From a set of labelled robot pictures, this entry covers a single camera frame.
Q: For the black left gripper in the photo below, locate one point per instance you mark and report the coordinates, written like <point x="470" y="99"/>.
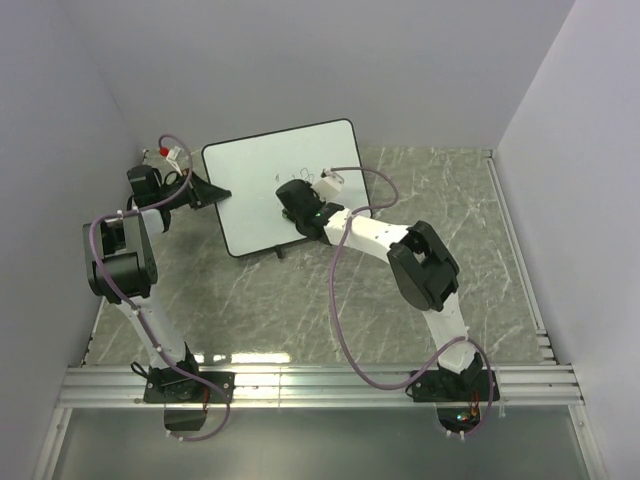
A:
<point x="203" y="193"/>

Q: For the aluminium front mounting rail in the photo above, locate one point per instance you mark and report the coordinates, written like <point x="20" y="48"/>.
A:
<point x="328" y="386"/>

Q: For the aluminium left side rail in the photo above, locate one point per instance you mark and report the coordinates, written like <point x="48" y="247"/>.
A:
<point x="52" y="445"/>

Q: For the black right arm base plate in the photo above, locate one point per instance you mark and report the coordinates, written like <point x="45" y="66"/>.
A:
<point x="443" y="386"/>

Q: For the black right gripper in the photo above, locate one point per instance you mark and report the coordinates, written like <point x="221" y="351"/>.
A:
<point x="314" y="195"/>

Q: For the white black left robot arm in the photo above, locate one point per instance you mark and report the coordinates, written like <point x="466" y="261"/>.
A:
<point x="121" y="268"/>

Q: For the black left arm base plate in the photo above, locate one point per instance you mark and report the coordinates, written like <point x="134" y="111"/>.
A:
<point x="165" y="386"/>

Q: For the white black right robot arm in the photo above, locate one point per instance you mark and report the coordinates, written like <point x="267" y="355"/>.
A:
<point x="424" y="270"/>

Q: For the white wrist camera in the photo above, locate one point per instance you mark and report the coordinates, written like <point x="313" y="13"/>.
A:
<point x="329" y="186"/>
<point x="177" y="158"/>

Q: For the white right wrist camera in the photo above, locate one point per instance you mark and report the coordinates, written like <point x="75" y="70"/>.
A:
<point x="329" y="186"/>

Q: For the white whiteboard black frame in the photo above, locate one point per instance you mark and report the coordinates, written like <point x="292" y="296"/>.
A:
<point x="252" y="168"/>

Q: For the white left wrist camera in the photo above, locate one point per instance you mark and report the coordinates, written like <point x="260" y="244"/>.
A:
<point x="177" y="158"/>

